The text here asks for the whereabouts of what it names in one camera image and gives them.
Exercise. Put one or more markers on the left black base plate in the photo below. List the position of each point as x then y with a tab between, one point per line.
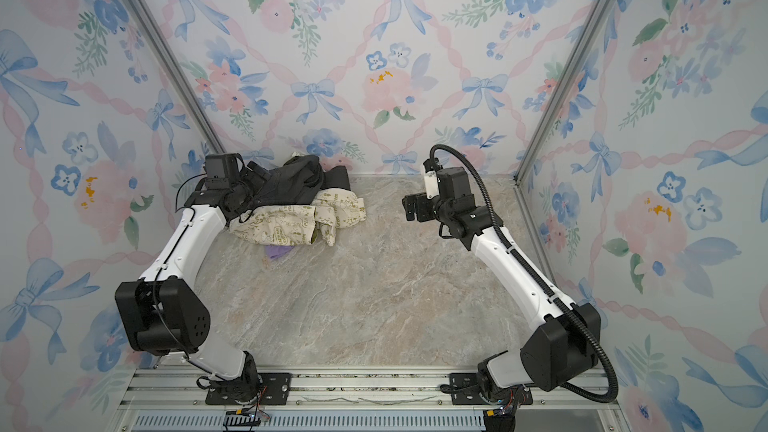
261	389

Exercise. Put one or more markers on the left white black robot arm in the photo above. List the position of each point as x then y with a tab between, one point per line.
160	311

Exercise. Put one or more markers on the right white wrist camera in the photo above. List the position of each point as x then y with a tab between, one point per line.
429	175

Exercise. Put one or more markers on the aluminium corner post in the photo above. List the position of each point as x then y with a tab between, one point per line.
578	56
170	66

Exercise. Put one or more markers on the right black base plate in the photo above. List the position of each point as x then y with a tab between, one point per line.
478	389

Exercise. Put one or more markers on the aluminium mounting rail frame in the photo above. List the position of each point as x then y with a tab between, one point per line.
336	398

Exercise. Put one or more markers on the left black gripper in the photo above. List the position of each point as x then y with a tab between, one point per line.
245	175

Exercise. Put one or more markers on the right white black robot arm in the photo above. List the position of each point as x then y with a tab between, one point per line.
564	335

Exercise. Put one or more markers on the purple cloth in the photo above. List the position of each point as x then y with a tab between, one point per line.
275	252

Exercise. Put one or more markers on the black cloth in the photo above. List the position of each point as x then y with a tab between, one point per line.
297	182

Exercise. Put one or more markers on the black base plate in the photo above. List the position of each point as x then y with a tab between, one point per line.
478	389
261	389

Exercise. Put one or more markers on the right aluminium corner post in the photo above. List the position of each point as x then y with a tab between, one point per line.
578	56

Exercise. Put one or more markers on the cream green patterned cloth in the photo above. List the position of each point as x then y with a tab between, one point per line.
292	225

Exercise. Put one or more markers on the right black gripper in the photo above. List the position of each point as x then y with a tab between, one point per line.
410	203

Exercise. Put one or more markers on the left aluminium corner post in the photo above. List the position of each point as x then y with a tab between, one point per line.
170	66

